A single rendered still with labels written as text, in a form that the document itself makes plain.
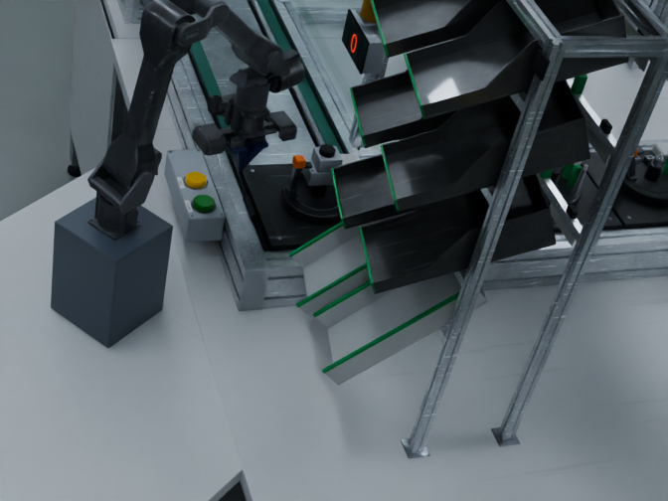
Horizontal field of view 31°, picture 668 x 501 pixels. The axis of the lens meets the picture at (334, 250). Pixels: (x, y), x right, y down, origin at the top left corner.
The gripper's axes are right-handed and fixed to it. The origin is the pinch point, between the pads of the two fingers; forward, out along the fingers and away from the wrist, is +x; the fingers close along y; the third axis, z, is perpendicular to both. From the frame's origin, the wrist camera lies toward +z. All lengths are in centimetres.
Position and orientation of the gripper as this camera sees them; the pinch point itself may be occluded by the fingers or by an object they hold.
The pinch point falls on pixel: (242, 154)
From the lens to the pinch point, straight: 223.2
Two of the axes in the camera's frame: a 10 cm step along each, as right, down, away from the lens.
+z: -5.0, -6.3, 5.9
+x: -1.8, 7.5, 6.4
